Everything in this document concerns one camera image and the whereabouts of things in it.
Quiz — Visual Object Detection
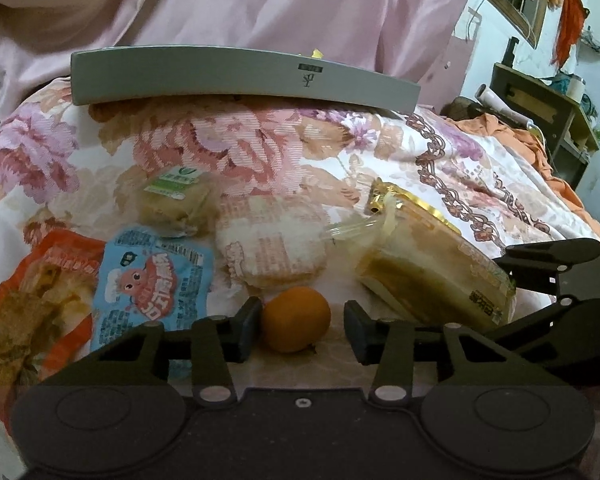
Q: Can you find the wooden window frame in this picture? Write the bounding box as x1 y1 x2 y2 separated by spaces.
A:
479 0 552 50

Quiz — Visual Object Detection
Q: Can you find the orange cloth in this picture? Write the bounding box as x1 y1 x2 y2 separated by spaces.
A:
450 111 600 243

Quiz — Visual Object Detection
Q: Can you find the wooden bedside cabinet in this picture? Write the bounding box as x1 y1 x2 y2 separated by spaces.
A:
490 62 600 187

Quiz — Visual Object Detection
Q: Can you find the orange red snack packet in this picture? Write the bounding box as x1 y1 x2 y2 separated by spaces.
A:
0 230 107 423

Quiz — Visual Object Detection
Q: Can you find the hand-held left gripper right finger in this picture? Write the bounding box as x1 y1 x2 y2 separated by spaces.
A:
343 300 531 409

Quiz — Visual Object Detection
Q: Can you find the floral bedsheet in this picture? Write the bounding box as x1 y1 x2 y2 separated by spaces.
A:
0 77 600 480

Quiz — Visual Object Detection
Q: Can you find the pink duvet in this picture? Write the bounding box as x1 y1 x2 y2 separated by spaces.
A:
0 0 482 128

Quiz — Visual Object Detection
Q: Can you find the orange fruit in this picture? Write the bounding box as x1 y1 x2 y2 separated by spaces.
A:
260 287 332 354

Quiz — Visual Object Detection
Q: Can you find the orange hanging garment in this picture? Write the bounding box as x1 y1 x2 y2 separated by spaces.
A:
551 0 590 70

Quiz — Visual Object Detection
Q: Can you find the clear bread packet gold tie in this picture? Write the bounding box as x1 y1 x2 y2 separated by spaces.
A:
321 177 517 332

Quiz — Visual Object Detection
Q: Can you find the blue cartoon snack packet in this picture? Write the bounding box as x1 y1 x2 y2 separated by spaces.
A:
87 227 217 382

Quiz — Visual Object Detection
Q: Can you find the white rice cracker packet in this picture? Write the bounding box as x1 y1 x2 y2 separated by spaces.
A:
214 195 329 292

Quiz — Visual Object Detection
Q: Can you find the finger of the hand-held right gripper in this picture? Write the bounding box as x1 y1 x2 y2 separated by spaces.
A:
494 238 600 297
480 297 600 387

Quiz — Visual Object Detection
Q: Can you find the grey shallow box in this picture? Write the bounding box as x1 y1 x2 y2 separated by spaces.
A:
70 44 422 115

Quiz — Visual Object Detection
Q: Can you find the green label cake packet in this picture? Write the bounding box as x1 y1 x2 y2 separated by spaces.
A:
136 165 222 239

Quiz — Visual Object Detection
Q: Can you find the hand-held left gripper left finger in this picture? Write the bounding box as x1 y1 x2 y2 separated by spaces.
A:
77 296 264 409

